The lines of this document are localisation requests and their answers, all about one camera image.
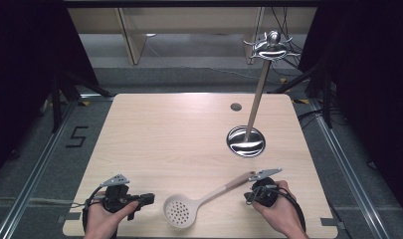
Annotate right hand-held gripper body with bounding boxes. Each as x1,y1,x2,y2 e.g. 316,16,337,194
243,167,284,209

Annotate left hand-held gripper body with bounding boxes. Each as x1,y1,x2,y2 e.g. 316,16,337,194
100,173,140,214

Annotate white slotted spoon wooden handle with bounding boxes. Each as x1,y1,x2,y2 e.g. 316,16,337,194
162,170,257,230

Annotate person's right hand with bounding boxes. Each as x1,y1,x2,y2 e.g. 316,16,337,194
252,179,310,239

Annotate person's left hand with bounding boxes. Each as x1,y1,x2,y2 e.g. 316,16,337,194
84,199,140,239

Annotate metal utensil hanging rack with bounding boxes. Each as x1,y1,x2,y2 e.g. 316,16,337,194
225,30,302,158

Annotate black metal stand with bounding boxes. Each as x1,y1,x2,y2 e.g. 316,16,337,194
50,70,114,134
268,59,334,129

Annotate dark curtain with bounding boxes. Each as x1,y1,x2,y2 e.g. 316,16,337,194
298,0,403,210
0,0,100,182

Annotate light wooden shelf unit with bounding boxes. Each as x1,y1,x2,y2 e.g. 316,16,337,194
67,7,318,66

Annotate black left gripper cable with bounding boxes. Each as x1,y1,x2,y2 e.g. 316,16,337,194
81,184,105,235

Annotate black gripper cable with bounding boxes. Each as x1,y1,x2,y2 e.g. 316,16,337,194
246,185,307,233
81,184,105,235

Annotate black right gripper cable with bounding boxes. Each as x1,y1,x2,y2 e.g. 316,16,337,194
246,185,307,233

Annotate metal floor rail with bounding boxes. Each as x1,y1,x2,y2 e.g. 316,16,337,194
0,93,117,239
309,99,389,239

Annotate hanging black cables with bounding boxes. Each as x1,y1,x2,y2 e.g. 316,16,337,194
270,6,302,69

